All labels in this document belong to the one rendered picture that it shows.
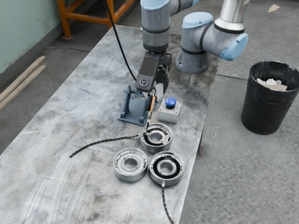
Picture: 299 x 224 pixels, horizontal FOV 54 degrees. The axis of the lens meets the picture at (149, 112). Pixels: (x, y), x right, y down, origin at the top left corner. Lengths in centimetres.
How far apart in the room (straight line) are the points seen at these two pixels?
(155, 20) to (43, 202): 58
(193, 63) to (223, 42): 19
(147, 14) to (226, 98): 177
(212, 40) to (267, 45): 214
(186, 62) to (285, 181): 109
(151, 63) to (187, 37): 43
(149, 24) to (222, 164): 136
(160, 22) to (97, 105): 48
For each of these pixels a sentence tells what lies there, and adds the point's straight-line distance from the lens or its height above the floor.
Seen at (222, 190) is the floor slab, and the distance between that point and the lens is 187.
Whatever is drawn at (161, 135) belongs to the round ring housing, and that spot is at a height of 83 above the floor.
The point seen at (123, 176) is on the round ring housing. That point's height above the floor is 83.
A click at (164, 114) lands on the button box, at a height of 83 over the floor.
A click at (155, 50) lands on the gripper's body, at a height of 112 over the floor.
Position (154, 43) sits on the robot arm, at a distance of 80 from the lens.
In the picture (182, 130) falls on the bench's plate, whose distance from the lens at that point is 103.
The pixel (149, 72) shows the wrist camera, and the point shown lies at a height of 107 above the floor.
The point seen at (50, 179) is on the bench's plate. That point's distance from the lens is 95.
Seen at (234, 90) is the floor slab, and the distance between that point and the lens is 255.
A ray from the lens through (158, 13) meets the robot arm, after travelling 76.
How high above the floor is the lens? 155
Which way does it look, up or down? 43 degrees down
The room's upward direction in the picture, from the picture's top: straight up
